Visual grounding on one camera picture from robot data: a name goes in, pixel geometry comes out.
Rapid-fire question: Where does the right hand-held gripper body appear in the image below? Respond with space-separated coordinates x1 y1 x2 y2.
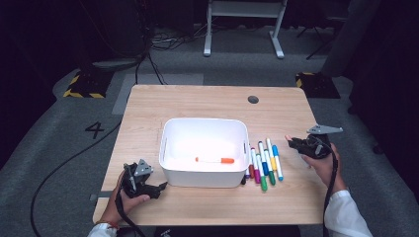
304 124 344 160

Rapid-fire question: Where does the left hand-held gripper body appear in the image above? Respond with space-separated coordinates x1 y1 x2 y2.
122 159 156 199

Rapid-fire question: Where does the light blue marker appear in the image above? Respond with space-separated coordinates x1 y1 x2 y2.
272 144 285 182

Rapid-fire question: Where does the yellow marker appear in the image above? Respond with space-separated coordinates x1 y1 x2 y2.
265 137 278 172

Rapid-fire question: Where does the dark blue marker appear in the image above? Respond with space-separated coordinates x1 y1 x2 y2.
257 140 270 177

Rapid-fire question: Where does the white plastic bin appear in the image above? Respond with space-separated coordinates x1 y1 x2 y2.
158 117 250 189

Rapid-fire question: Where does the light green marker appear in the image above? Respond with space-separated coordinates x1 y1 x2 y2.
255 153 268 193

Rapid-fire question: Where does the magenta marker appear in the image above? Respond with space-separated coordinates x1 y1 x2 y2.
250 146 262 185

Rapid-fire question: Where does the brown marker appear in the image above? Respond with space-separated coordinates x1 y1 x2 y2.
247 143 256 180

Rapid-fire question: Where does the orange marker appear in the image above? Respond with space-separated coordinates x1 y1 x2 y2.
195 157 235 165

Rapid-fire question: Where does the person's left hand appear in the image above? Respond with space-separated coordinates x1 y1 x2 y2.
100 171 151 225

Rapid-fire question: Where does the person's right hand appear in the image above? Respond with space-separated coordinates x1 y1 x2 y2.
300 142 348 197

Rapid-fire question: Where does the grey tape strip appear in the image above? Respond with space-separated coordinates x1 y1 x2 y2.
89 191 114 201

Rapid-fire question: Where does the black yellow striped floor mat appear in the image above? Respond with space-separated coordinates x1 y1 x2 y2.
62 70 112 99
294 72 341 100

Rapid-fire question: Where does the black tripod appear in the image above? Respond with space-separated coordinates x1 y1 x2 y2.
295 16 347 61

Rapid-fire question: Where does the grey curtain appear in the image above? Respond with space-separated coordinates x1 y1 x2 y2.
320 0 383 78

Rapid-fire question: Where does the dark round stand base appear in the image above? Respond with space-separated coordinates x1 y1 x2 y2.
92 58 142 72

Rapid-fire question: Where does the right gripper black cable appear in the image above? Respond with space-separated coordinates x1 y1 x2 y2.
322 141 340 237

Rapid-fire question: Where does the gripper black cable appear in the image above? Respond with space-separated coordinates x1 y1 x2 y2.
322 141 340 237
114 189 147 237

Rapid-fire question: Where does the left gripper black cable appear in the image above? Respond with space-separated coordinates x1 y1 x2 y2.
114 189 147 237

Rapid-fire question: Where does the orange bracelet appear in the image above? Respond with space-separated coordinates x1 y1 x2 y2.
95 220 121 230

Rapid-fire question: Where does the long black floor cable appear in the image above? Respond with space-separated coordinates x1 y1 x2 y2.
30 53 149 237

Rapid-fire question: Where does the white metal table frame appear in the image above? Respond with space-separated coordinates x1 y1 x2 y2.
203 0 289 59

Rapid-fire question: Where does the bundle of floor cables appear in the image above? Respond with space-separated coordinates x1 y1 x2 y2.
151 28 211 51

